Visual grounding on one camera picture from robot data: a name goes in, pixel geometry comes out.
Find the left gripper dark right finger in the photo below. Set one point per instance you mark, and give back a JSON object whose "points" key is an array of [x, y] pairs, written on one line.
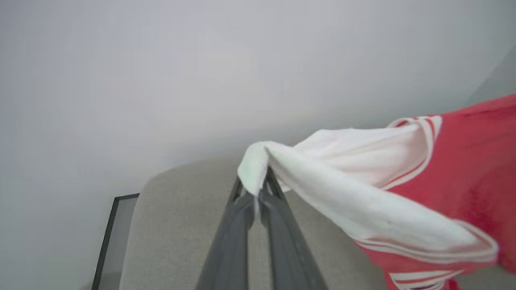
{"points": [[288, 249]]}

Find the black framed glass panel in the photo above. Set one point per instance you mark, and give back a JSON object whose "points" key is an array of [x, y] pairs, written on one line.
{"points": [[117, 233]]}

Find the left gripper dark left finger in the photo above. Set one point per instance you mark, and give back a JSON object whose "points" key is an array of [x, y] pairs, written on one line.
{"points": [[231, 249]]}

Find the red garment with white trim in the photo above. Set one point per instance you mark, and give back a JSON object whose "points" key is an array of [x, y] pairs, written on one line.
{"points": [[463, 181]]}

